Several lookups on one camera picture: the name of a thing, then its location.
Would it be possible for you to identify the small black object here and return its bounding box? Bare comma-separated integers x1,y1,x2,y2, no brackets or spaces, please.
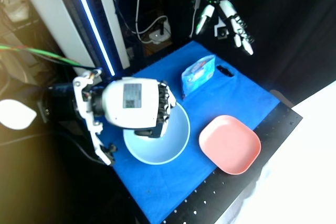
216,65,235,78

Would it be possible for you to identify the white power adapter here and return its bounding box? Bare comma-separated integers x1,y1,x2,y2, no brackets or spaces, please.
148,30,172,45

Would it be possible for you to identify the blue snack package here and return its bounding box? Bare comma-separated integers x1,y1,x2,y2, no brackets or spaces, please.
181,54,216,101

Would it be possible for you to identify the green braided cable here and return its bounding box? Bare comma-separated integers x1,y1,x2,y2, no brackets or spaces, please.
0,45,91,68

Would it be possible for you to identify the blue cloth table cover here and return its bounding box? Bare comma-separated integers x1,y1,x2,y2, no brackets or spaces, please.
102,40,280,224

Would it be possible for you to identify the pink square plate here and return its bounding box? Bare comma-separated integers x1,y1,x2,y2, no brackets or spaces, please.
198,115,262,176

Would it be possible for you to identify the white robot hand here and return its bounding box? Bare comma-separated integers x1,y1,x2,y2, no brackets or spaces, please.
195,0,255,56
101,76,177,139

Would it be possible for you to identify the white cable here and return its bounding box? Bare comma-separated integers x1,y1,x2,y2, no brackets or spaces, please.
134,0,169,36

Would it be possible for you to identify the white tower with light strip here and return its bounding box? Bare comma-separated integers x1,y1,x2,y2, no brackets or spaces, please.
14,0,131,77

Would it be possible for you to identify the light blue bowl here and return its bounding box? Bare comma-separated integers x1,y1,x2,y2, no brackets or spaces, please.
122,100,191,166

